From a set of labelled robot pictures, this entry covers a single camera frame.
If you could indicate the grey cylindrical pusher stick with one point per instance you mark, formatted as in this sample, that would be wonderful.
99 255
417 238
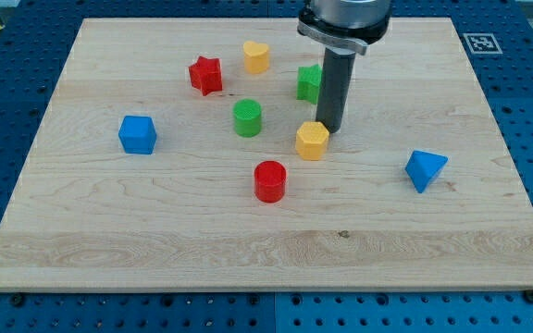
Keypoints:
336 76

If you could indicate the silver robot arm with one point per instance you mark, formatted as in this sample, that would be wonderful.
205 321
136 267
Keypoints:
346 28

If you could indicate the yellow hexagon block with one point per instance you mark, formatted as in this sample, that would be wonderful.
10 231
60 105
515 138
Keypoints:
311 140

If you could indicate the blue triangle block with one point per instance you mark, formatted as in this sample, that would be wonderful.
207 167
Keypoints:
424 167

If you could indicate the green star block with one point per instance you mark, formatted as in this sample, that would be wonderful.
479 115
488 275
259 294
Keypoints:
308 83

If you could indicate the yellow heart block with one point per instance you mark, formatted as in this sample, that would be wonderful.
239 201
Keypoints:
256 57

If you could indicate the green cylinder block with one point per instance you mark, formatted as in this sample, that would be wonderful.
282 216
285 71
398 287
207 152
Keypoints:
247 114

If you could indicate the red cylinder block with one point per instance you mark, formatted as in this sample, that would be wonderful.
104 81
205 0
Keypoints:
270 181

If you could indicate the red star block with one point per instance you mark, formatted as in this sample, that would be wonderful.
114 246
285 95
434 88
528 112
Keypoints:
205 75

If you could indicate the black white fiducial marker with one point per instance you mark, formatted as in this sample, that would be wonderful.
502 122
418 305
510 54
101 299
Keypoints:
480 43

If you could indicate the wooden board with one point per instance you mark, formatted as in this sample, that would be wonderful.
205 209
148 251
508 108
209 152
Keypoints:
87 217

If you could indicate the blue cube block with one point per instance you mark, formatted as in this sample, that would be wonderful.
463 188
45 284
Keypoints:
137 135

